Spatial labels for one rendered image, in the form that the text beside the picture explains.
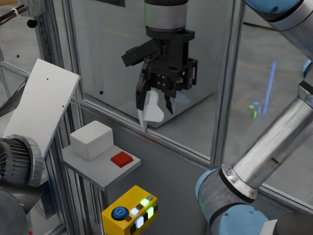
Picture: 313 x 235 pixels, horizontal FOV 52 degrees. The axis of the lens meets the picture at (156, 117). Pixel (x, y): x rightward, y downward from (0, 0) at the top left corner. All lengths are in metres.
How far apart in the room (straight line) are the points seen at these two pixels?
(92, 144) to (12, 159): 0.45
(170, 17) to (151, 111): 0.18
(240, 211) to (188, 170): 0.66
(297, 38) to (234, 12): 0.54
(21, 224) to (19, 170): 0.82
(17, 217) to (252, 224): 0.55
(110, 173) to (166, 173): 0.27
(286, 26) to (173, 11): 0.17
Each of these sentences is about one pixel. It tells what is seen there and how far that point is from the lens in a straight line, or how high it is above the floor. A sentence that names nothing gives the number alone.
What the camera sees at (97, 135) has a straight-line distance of 1.53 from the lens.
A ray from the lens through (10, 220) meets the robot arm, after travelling 0.34.
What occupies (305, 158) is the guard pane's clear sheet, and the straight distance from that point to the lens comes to 1.13.
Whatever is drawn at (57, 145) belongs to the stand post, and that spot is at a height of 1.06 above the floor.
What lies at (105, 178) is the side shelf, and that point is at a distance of 1.46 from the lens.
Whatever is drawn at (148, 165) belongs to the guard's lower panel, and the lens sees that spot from 1.58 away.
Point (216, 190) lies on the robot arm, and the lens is 0.84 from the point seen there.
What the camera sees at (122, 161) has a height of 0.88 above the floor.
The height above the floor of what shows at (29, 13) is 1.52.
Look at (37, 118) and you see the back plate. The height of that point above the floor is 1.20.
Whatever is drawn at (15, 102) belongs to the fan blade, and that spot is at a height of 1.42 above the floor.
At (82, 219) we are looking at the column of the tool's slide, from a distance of 2.22.
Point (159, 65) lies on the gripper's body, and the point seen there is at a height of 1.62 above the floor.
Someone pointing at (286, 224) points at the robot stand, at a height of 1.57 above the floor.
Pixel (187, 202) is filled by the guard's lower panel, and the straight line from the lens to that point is 1.55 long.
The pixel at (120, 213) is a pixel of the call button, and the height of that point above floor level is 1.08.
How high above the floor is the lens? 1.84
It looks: 32 degrees down
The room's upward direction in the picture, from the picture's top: straight up
